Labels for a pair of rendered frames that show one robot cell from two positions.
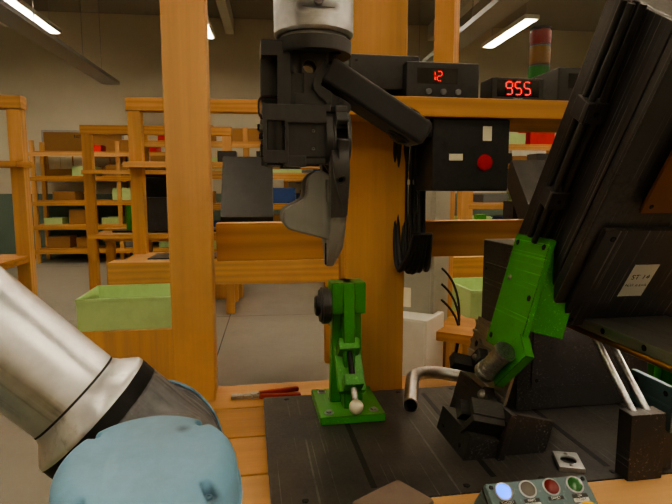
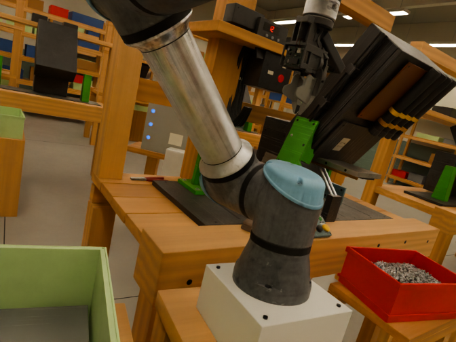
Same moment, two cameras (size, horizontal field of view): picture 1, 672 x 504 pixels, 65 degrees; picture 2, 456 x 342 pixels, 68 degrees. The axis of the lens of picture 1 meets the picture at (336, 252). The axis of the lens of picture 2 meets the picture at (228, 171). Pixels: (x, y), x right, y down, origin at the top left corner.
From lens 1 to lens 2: 0.55 m
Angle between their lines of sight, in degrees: 28
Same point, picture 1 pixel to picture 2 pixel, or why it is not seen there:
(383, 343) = not seen: hidden behind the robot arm
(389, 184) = (231, 77)
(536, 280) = (308, 138)
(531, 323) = (302, 155)
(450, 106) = (275, 46)
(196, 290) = (124, 113)
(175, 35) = not seen: outside the picture
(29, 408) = (226, 150)
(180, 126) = not seen: hidden behind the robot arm
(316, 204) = (307, 88)
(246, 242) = (148, 91)
